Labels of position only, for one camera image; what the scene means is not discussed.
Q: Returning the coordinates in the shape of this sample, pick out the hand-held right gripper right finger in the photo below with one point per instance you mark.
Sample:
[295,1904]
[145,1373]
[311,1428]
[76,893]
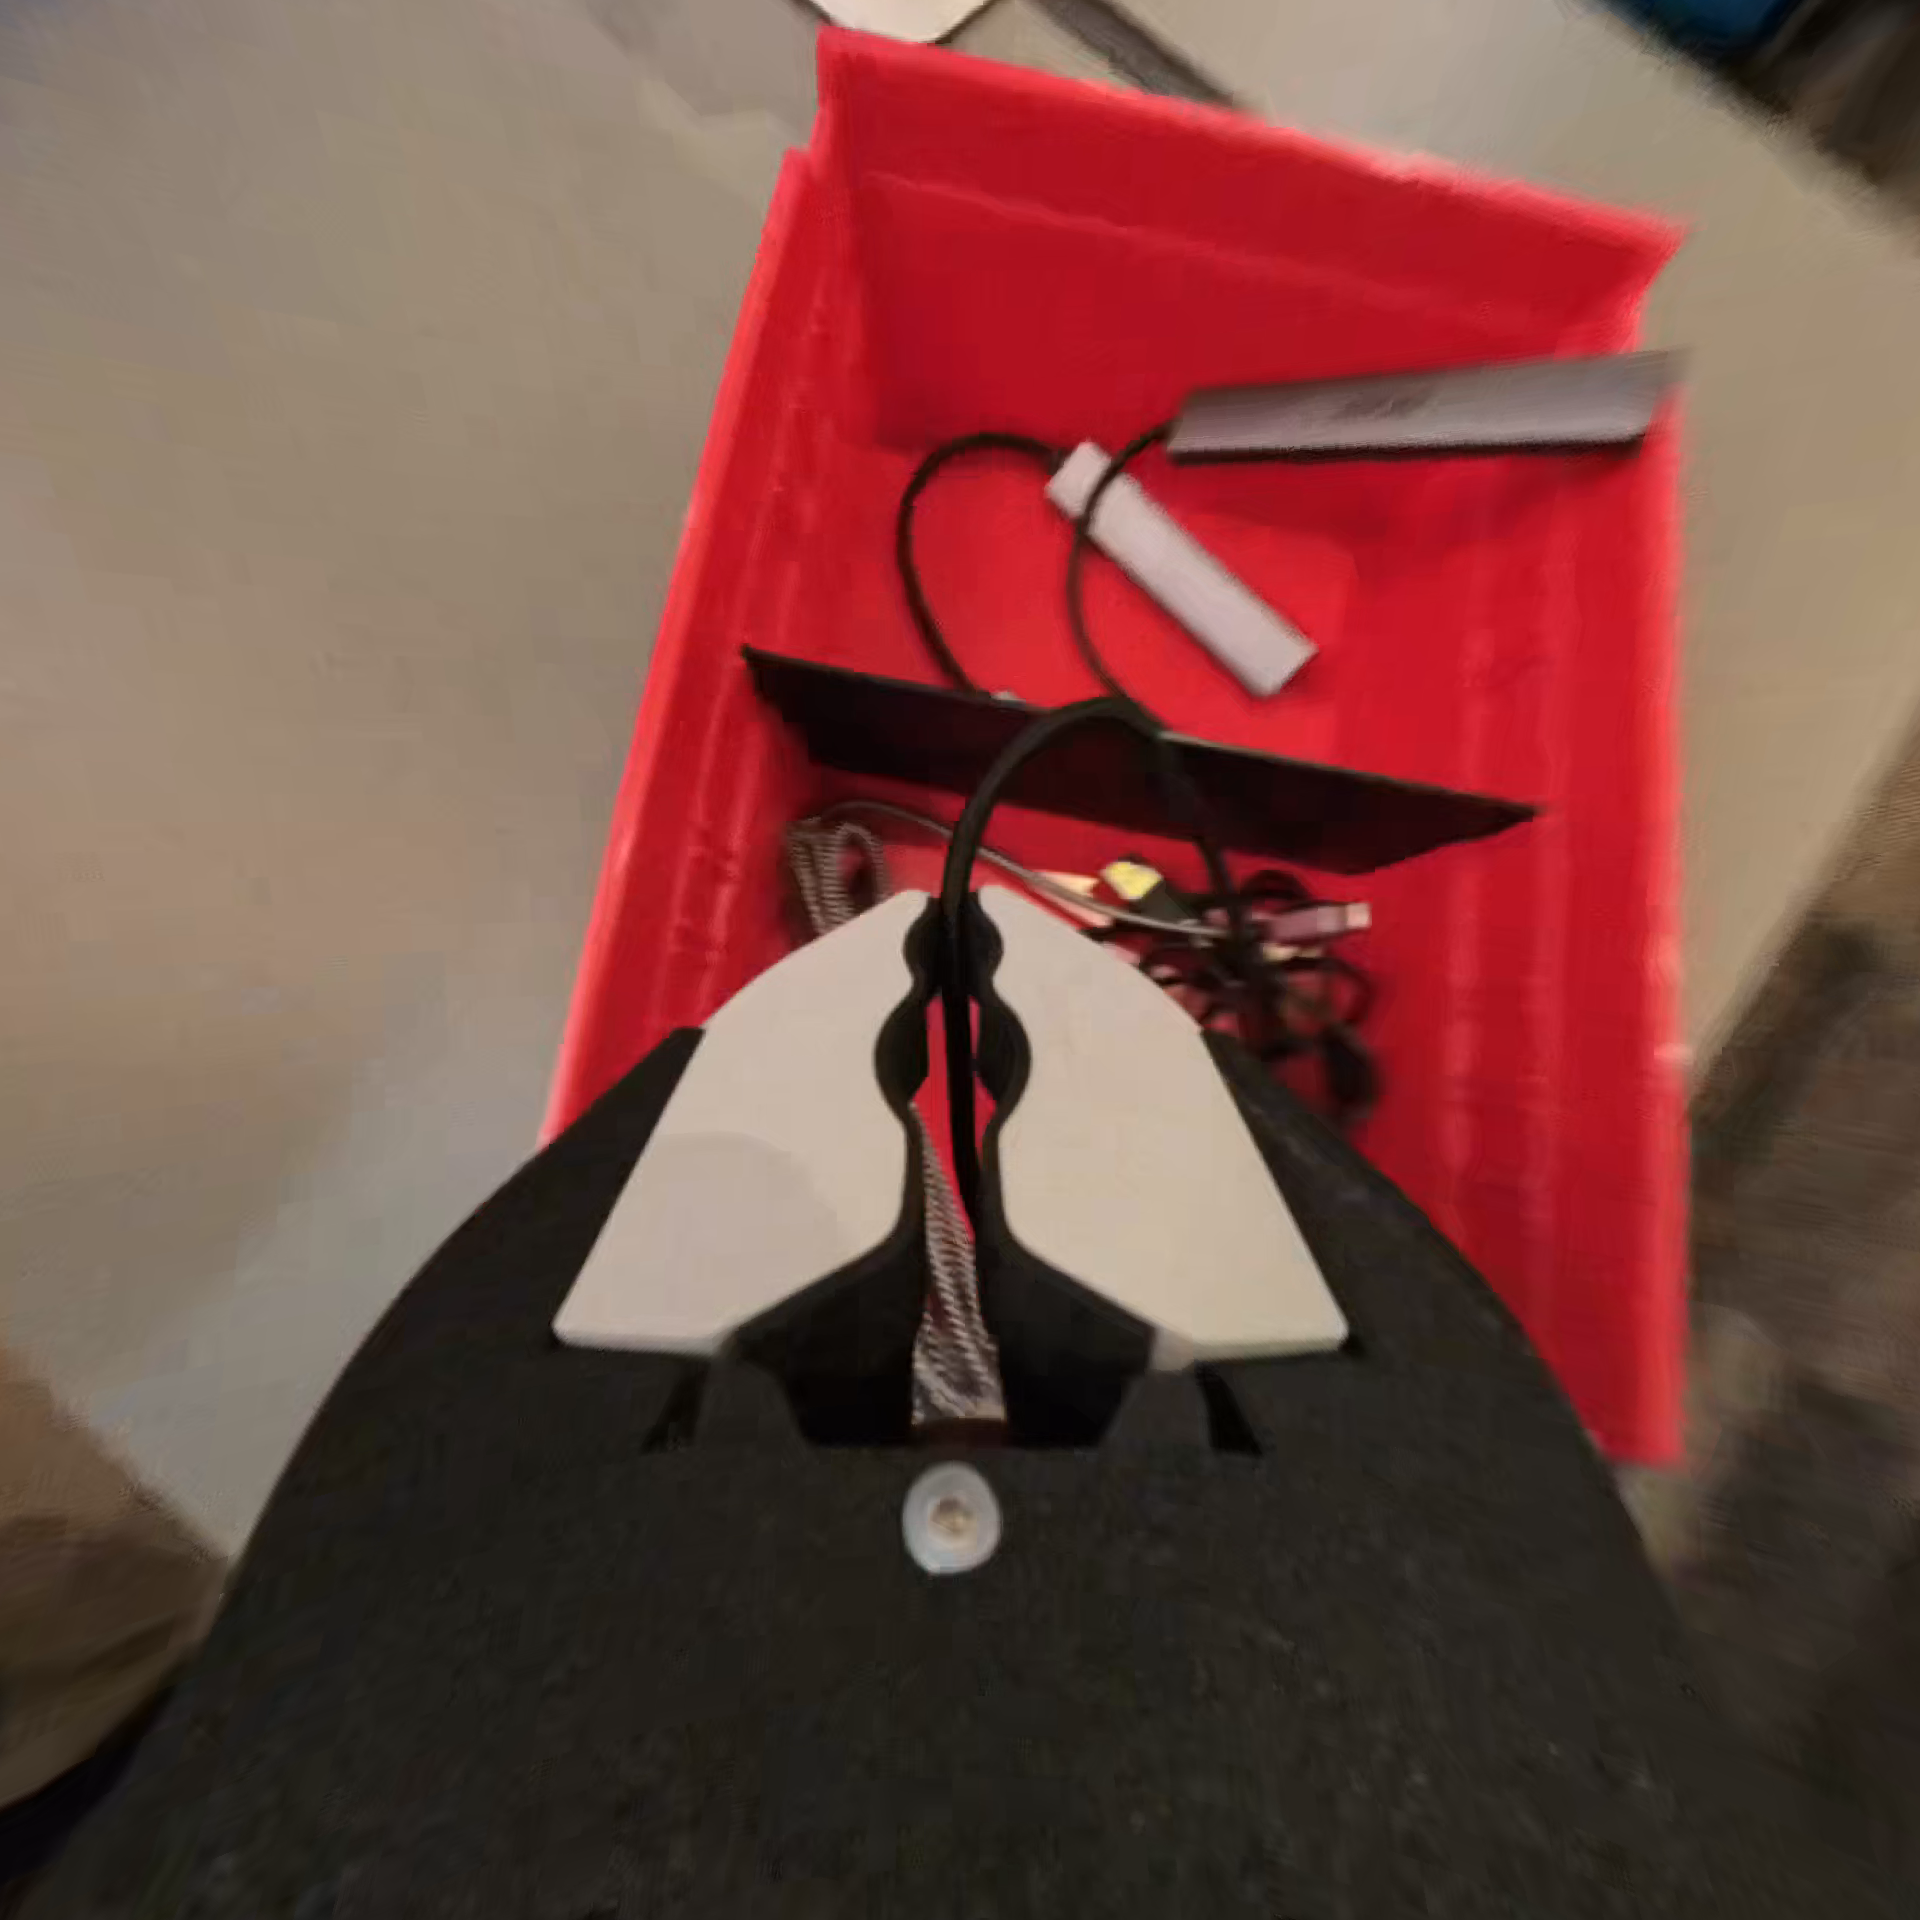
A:
[1158,1185]

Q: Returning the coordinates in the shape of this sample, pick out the dark grey USB hub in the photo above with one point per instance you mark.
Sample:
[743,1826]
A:
[1182,579]

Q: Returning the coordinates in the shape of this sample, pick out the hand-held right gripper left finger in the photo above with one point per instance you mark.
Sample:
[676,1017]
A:
[753,1185]

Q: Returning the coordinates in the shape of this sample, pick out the red storage bin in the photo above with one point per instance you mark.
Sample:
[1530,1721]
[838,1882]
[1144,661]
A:
[1051,300]

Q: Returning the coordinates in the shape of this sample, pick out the grey desk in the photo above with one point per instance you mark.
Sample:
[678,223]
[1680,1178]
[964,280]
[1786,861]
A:
[302,600]

